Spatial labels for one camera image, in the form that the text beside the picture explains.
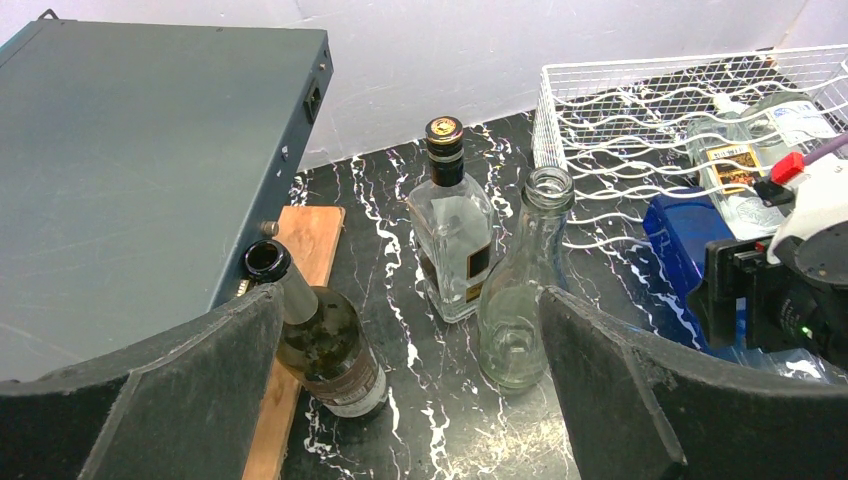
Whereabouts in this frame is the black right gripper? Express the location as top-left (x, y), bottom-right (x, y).
top-left (686, 237), bottom-right (795, 352)

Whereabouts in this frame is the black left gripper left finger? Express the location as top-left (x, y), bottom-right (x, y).
top-left (1, 284), bottom-right (284, 479)

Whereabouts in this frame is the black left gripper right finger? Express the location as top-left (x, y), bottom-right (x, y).
top-left (539, 287), bottom-right (847, 479)

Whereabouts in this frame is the blue square glass bottle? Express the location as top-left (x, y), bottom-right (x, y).
top-left (642, 195), bottom-right (847, 385)

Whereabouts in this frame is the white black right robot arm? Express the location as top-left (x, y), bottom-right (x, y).
top-left (686, 222), bottom-right (847, 368)

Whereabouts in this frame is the clear round glass bottle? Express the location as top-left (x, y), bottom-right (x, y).
top-left (477, 166), bottom-right (575, 390)

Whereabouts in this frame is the dark green wine bottle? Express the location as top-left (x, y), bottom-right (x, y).
top-left (244, 239), bottom-right (388, 418)

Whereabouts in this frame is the dark grey rack server box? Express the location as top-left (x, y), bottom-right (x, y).
top-left (1, 18), bottom-right (333, 382)

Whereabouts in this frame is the clear square bottle black cap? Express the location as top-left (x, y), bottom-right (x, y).
top-left (406, 116), bottom-right (494, 323)

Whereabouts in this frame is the brown wooden board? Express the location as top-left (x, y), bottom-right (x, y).
top-left (243, 206), bottom-right (345, 479)

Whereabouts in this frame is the white wire wine rack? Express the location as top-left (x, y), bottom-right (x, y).
top-left (533, 45), bottom-right (847, 250)

